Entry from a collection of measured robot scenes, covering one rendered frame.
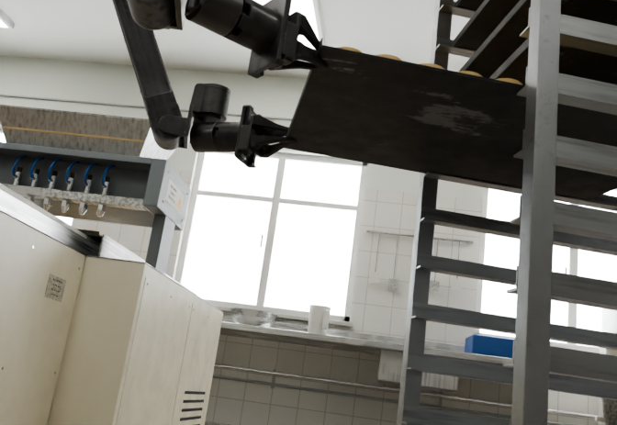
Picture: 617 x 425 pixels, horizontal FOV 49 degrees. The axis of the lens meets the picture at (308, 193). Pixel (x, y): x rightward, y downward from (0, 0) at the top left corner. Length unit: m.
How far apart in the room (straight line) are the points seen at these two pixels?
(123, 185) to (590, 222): 1.71
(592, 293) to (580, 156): 0.18
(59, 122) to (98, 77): 3.74
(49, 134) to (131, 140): 0.29
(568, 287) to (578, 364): 0.09
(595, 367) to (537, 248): 0.16
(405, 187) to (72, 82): 3.00
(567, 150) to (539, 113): 0.07
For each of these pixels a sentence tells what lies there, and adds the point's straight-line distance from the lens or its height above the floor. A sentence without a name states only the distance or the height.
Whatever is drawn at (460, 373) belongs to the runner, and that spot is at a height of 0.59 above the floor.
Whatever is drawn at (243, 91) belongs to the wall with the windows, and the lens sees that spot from 5.73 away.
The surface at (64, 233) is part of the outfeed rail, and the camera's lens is 2.09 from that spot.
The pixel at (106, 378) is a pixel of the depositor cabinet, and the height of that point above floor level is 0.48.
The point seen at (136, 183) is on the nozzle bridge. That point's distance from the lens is 2.33.
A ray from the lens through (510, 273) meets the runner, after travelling 1.33.
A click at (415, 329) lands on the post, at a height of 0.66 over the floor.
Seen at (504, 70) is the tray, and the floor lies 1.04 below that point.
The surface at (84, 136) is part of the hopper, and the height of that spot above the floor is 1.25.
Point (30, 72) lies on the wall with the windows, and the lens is 6.48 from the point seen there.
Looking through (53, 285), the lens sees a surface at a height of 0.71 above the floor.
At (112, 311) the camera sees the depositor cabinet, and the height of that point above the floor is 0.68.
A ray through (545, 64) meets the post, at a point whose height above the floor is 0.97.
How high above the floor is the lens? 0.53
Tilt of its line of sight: 16 degrees up
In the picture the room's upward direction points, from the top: 8 degrees clockwise
